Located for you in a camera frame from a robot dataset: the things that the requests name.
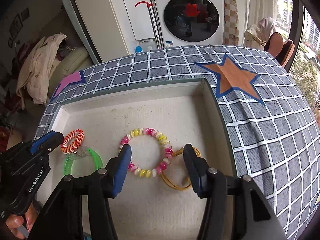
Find pink yellow beaded bracelet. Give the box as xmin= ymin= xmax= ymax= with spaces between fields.
xmin=119 ymin=127 xmax=174 ymax=178

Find orange white spiral hair tie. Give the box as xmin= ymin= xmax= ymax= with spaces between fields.
xmin=60 ymin=128 xmax=86 ymax=155

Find green translucent bangle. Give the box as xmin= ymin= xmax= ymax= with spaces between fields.
xmin=63 ymin=146 xmax=104 ymax=178

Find person's left hand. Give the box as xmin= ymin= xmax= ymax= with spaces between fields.
xmin=6 ymin=204 xmax=38 ymax=239

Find teal white tray box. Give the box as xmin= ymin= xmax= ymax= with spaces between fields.
xmin=35 ymin=77 xmax=238 ymax=240

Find grey checked star tablecloth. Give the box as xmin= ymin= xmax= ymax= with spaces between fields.
xmin=35 ymin=45 xmax=319 ymax=239

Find cream white jacket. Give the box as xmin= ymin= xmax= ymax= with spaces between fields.
xmin=16 ymin=33 xmax=67 ymax=108

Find olive green armchair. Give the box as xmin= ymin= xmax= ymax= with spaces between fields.
xmin=23 ymin=45 xmax=94 ymax=116

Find detergent bottle blue cap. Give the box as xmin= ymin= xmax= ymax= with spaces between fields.
xmin=135 ymin=39 xmax=157 ymax=53

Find checkered hanging towel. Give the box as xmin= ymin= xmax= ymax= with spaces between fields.
xmin=223 ymin=0 xmax=239 ymax=46

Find beige bag on chair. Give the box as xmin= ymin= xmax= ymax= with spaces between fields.
xmin=244 ymin=17 xmax=277 ymax=50

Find brown chair far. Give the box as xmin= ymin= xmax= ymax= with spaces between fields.
xmin=264 ymin=32 xmax=284 ymax=58

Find brown chair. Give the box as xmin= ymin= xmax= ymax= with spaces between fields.
xmin=276 ymin=40 xmax=295 ymax=67
xmin=264 ymin=32 xmax=284 ymax=58

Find brown chair near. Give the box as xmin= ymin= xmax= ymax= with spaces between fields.
xmin=276 ymin=40 xmax=295 ymax=67

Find white cabinet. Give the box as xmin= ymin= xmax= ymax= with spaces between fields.
xmin=73 ymin=0 xmax=155 ymax=62

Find lower white washing machine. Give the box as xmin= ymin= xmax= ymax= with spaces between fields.
xmin=154 ymin=0 xmax=225 ymax=48

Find wall picture frames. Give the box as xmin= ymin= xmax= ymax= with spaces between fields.
xmin=8 ymin=8 xmax=30 ymax=48

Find red handled mop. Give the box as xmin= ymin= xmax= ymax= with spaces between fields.
xmin=135 ymin=0 xmax=163 ymax=49

